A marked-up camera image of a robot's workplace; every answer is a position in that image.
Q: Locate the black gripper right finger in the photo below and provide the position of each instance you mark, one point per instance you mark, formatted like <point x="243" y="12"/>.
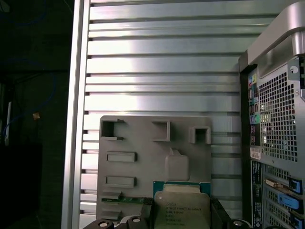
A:
<point x="218" y="214"/>

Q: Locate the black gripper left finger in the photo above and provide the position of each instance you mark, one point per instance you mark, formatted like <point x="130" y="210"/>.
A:
<point x="145" y="214"/>

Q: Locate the silver CPU chip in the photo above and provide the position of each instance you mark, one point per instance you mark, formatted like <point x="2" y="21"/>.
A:
<point x="181" y="207"/>

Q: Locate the green RAM stick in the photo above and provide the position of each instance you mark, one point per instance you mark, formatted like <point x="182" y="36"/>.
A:
<point x="128" y="201"/>

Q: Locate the grey parts rack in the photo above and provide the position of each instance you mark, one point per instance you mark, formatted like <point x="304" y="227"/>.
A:
<point x="147" y="148"/>

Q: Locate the black open PC case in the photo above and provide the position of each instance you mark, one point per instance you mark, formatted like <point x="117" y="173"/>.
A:
<point x="276" y="119"/>

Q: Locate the small brown tag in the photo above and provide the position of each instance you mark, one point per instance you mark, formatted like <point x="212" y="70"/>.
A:
<point x="36" y="116"/>

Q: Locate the white upright strip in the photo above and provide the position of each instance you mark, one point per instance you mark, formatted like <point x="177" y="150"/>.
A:
<point x="7" y="124"/>

